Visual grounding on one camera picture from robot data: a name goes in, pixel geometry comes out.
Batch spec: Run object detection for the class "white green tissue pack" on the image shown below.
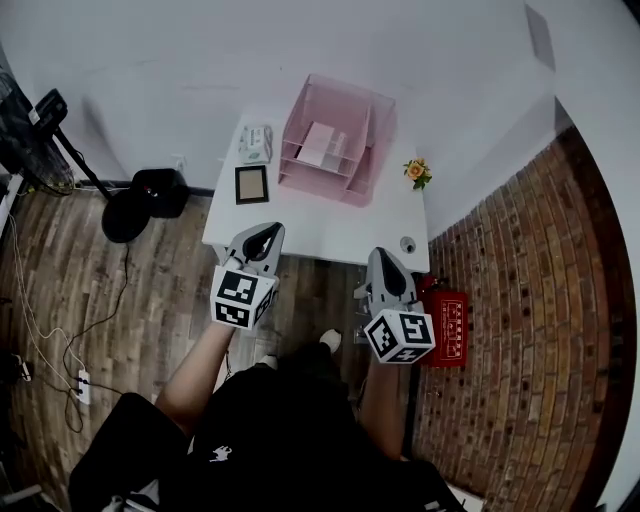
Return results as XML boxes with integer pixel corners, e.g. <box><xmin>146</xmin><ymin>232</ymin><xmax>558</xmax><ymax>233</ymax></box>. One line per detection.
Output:
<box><xmin>237</xmin><ymin>124</ymin><xmax>274</xmax><ymax>166</ymax></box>

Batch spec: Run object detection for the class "white cable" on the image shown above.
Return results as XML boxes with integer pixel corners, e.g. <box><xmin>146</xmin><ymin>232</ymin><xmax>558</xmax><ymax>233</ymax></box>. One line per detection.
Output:
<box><xmin>6</xmin><ymin>209</ymin><xmax>87</xmax><ymax>384</ymax></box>

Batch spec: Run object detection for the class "pink desk organizer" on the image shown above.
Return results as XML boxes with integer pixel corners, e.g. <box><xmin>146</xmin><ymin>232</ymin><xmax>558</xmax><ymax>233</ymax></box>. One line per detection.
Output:
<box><xmin>277</xmin><ymin>73</ymin><xmax>399</xmax><ymax>209</ymax></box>

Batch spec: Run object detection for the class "black bag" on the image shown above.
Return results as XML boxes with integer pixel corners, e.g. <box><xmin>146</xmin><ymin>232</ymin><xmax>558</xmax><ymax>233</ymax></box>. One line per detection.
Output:
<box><xmin>130</xmin><ymin>167</ymin><xmax>192</xmax><ymax>220</ymax></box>

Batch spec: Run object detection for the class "red fire extinguisher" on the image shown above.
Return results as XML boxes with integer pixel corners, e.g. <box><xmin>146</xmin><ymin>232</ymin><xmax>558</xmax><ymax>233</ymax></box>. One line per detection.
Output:
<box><xmin>414</xmin><ymin>273</ymin><xmax>450</xmax><ymax>297</ymax></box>

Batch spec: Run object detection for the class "white desk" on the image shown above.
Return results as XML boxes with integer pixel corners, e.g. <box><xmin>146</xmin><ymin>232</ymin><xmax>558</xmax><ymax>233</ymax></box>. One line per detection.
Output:
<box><xmin>201</xmin><ymin>112</ymin><xmax>432</xmax><ymax>274</ymax></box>

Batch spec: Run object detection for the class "brown black-edged notebook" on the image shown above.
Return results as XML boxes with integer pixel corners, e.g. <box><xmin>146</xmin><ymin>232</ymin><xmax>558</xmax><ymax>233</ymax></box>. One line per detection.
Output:
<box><xmin>234</xmin><ymin>164</ymin><xmax>271</xmax><ymax>206</ymax></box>

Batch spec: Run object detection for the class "person's white shoe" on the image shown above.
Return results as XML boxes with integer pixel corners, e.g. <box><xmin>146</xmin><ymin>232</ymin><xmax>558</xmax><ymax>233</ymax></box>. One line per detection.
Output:
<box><xmin>318</xmin><ymin>328</ymin><xmax>344</xmax><ymax>354</ymax></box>

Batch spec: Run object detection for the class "small yellow flower plant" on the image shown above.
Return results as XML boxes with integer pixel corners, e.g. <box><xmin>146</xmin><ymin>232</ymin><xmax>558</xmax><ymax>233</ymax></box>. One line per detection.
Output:
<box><xmin>402</xmin><ymin>157</ymin><xmax>434</xmax><ymax>192</ymax></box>

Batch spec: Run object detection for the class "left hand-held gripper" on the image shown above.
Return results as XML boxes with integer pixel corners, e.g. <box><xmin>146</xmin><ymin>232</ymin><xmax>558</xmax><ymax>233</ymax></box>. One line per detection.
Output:
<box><xmin>209</xmin><ymin>222</ymin><xmax>287</xmax><ymax>332</ymax></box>

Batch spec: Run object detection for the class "red fire equipment box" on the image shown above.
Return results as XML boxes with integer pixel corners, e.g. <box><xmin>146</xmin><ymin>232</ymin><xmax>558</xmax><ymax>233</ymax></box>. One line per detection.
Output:
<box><xmin>421</xmin><ymin>290</ymin><xmax>470</xmax><ymax>369</ymax></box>

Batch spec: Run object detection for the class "grey wall panel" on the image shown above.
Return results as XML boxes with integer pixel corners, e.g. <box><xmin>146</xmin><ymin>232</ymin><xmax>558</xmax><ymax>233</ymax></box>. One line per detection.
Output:
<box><xmin>523</xmin><ymin>3</ymin><xmax>558</xmax><ymax>73</ymax></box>

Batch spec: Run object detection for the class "person's black clothing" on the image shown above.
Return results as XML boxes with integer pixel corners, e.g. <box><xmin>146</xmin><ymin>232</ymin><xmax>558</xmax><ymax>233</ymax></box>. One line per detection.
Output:
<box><xmin>67</xmin><ymin>342</ymin><xmax>469</xmax><ymax>512</ymax></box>

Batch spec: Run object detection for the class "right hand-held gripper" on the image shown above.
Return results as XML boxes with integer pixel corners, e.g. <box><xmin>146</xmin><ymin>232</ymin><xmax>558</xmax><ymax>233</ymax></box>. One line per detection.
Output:
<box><xmin>353</xmin><ymin>246</ymin><xmax>437</xmax><ymax>365</ymax></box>

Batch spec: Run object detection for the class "pink booklet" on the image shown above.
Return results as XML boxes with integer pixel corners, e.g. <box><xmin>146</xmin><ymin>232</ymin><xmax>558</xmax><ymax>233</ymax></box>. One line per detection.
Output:
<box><xmin>294</xmin><ymin>121</ymin><xmax>336</xmax><ymax>168</ymax></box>

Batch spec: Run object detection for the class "small white card box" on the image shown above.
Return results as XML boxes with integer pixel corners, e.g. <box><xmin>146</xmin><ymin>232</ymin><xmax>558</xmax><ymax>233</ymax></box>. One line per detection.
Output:
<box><xmin>327</xmin><ymin>131</ymin><xmax>349</xmax><ymax>162</ymax></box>

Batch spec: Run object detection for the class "black standing fan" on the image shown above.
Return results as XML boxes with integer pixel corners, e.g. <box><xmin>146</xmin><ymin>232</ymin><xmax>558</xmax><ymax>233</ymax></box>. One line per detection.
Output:
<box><xmin>0</xmin><ymin>64</ymin><xmax>152</xmax><ymax>245</ymax></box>

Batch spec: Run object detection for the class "person's left forearm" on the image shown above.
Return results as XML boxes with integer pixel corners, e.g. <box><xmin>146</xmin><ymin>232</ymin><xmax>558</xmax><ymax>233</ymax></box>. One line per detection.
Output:
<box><xmin>153</xmin><ymin>322</ymin><xmax>237</xmax><ymax>434</ymax></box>

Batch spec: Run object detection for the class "person's right forearm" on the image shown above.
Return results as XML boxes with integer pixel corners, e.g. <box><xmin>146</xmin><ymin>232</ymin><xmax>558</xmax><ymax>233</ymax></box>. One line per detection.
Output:
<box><xmin>357</xmin><ymin>359</ymin><xmax>410</xmax><ymax>461</ymax></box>

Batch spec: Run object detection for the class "black cable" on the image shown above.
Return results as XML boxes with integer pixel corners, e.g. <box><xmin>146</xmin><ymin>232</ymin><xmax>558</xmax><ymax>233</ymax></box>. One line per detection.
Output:
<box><xmin>60</xmin><ymin>242</ymin><xmax>132</xmax><ymax>435</ymax></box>

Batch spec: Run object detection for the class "white power strip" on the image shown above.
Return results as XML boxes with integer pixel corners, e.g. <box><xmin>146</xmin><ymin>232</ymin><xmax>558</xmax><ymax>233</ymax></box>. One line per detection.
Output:
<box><xmin>75</xmin><ymin>368</ymin><xmax>93</xmax><ymax>407</ymax></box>

